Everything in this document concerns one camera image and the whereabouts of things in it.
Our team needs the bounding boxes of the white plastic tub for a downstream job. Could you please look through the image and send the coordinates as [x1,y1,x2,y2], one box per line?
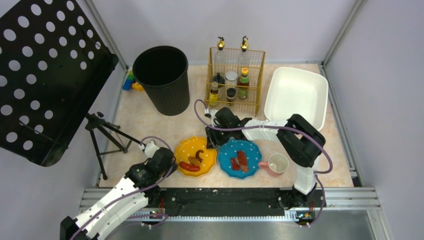
[264,67,329,131]

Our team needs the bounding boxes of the black ribbed trash bin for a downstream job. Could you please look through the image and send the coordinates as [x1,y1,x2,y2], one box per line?
[132,45,190,116]

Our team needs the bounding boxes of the sauce bottle yellow cap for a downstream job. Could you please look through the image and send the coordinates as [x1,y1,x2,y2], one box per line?
[237,67,250,99]

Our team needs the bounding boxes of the small yellow label bottle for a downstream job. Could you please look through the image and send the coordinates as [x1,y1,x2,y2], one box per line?
[209,81,219,107]

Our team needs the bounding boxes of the glass oil bottle brown liquid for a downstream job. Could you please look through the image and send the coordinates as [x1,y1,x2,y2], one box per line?
[237,36,250,73]

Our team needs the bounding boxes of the silver lid jar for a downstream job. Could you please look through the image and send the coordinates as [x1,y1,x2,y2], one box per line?
[224,70,238,89]

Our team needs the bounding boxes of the black tripod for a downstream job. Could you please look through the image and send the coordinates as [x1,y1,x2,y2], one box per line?
[85,112,141,180]

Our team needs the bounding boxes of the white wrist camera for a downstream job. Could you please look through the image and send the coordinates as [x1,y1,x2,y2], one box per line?
[204,108,219,127]
[138,140,160,158]

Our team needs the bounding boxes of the red meat pieces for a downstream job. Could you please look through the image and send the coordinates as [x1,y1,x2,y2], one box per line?
[230,150,250,173]

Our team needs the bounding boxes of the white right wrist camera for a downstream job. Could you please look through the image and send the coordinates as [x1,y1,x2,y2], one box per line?
[204,108,219,127]

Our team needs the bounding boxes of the glass oil bottle clear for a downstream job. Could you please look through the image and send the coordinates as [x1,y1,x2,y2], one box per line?
[213,36,227,77]

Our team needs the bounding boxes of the black perforated stand panel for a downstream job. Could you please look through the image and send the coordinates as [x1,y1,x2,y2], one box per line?
[0,0,118,167]

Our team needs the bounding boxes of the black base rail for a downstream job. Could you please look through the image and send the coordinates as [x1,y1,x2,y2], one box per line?
[147,187,323,217]

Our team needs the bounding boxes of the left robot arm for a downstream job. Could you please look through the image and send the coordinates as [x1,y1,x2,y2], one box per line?
[59,146,177,240]

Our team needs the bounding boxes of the small black cap bottle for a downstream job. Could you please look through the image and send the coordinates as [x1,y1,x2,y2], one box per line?
[226,87,237,106]

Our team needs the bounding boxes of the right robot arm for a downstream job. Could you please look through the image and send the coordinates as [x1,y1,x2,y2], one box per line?
[204,107,333,210]

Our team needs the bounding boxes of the brown food piece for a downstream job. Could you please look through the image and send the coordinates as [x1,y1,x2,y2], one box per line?
[188,156,202,166]

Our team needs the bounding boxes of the gold wire basket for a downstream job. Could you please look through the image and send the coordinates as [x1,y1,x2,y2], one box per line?
[203,47,266,116]

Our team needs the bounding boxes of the colourful toy blocks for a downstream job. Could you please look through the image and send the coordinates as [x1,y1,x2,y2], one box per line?
[122,70,144,92]

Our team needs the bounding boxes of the blue dotted plate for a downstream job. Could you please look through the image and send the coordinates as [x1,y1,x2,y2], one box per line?
[217,139,263,180]

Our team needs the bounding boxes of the black lid glass shaker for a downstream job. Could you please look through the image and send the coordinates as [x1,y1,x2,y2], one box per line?
[212,72,225,88]

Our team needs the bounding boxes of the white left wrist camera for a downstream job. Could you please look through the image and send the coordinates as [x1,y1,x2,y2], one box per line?
[138,140,160,158]

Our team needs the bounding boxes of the red sausage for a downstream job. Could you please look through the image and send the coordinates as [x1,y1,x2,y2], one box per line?
[179,161,201,172]

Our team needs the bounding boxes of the dark curved sausage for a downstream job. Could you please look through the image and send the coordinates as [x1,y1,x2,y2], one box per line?
[195,149,204,163]

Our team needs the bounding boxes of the pink mug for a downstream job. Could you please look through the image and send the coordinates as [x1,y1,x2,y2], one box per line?
[258,153,289,177]

